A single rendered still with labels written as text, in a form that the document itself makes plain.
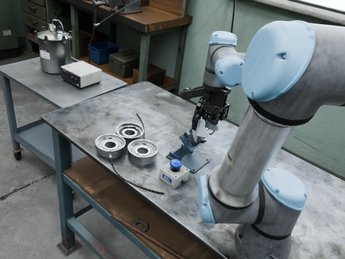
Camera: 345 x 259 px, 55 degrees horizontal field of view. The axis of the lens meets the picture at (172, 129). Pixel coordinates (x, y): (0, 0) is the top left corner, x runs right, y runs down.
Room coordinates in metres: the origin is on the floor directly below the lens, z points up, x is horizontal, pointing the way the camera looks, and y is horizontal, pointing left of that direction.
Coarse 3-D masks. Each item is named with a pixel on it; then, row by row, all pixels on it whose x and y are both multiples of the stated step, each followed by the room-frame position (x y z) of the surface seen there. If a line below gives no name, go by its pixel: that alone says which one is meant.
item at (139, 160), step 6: (132, 144) 0.96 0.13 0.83; (138, 144) 0.97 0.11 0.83; (144, 144) 0.98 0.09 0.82; (150, 144) 0.97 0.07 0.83; (138, 150) 0.94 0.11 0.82; (144, 150) 0.95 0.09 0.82; (150, 150) 0.94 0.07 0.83; (156, 150) 0.95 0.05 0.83; (132, 156) 0.89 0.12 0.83; (138, 156) 0.88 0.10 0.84; (150, 156) 0.89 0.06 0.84; (156, 156) 0.92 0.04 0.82; (138, 162) 0.89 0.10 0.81; (144, 162) 0.88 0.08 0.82; (150, 162) 0.90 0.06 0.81
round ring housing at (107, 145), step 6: (102, 138) 0.97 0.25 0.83; (108, 138) 0.98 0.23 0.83; (114, 138) 0.98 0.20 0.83; (120, 138) 0.98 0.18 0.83; (96, 144) 0.91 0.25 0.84; (102, 144) 0.93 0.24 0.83; (108, 144) 0.96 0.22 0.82; (114, 144) 0.96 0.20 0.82; (96, 150) 0.91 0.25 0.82; (102, 150) 0.89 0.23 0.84; (114, 150) 0.90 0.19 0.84; (120, 150) 0.91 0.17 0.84; (102, 156) 0.90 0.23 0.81; (108, 156) 0.89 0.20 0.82; (114, 156) 0.89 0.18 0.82
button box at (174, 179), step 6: (162, 168) 0.83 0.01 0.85; (168, 168) 0.84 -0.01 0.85; (180, 168) 0.85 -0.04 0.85; (186, 168) 0.85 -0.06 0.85; (162, 174) 0.82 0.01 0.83; (168, 174) 0.81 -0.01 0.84; (174, 174) 0.81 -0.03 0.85; (180, 174) 0.81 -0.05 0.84; (186, 174) 0.83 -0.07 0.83; (162, 180) 0.82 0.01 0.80; (168, 180) 0.81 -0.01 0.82; (174, 180) 0.79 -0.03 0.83; (180, 180) 0.81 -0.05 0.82; (186, 180) 0.84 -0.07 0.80; (174, 186) 0.79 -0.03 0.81
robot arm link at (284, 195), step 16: (272, 176) 0.63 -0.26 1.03; (288, 176) 0.65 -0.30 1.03; (272, 192) 0.58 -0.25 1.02; (288, 192) 0.58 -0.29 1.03; (304, 192) 0.60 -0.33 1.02; (272, 208) 0.57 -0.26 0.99; (288, 208) 0.57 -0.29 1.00; (256, 224) 0.57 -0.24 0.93; (272, 224) 0.57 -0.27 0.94; (288, 224) 0.57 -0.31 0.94
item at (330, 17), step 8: (256, 0) 2.43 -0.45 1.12; (264, 0) 2.40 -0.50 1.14; (272, 0) 2.38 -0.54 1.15; (280, 0) 2.41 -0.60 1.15; (288, 0) 2.44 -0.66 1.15; (296, 0) 2.41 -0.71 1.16; (280, 8) 2.33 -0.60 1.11; (288, 8) 2.29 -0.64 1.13; (296, 8) 2.26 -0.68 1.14; (304, 8) 2.24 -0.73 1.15; (312, 8) 2.27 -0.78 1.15; (320, 8) 2.30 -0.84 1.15; (328, 8) 2.27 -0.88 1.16; (312, 16) 2.19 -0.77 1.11; (320, 16) 2.16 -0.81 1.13; (328, 16) 2.13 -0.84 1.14; (336, 16) 2.12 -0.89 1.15; (344, 16) 2.15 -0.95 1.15; (344, 24) 2.07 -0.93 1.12
